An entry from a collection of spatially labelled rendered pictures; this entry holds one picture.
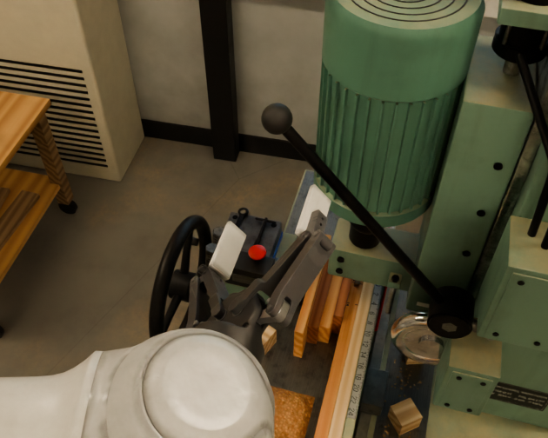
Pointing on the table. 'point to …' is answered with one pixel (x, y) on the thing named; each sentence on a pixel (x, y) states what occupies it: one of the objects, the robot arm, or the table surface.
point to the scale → (364, 353)
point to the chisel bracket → (370, 257)
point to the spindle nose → (362, 236)
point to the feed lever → (442, 320)
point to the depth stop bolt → (392, 289)
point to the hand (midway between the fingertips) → (274, 219)
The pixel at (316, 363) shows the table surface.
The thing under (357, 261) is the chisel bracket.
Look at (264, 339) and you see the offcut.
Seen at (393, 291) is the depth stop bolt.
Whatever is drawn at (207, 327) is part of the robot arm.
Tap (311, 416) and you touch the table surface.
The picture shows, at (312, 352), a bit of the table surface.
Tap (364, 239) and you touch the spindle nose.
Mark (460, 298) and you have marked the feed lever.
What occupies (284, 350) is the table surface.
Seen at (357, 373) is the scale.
